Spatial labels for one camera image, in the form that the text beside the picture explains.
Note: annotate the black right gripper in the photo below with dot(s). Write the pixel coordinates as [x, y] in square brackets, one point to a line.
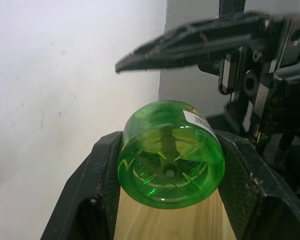
[282, 82]

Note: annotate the black metal frame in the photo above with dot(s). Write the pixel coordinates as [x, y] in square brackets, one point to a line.
[231, 7]

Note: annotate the green transparent repellent liquid bottle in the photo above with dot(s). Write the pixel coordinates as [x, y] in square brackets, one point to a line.
[170, 160]

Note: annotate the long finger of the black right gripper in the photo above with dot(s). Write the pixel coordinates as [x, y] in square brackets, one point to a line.
[190, 42]

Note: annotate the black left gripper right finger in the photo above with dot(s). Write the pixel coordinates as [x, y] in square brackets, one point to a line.
[250, 190]

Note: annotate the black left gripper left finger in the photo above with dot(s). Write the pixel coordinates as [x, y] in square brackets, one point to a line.
[90, 190]

